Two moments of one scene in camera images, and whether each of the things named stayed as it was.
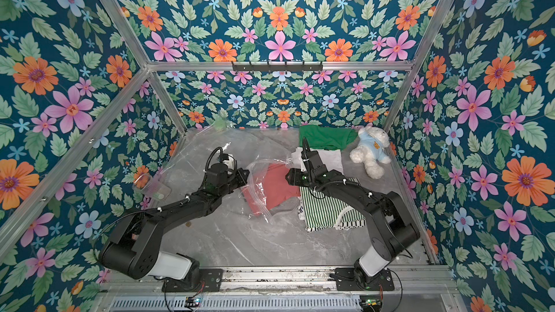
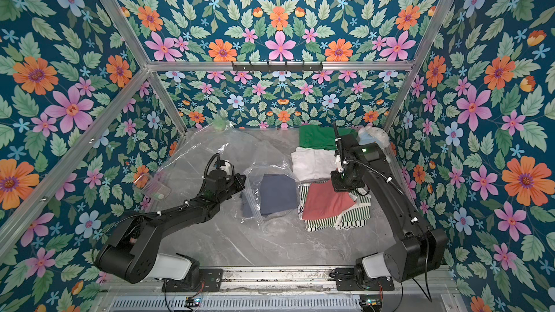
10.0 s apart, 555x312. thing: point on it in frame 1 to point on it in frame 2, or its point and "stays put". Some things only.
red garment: x=272 y=188 to x=322 y=201
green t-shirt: x=327 y=137 stays put
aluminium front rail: x=279 y=279 stays put
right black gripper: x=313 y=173 to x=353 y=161
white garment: x=331 y=159 stays put
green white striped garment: x=321 y=211 stays put
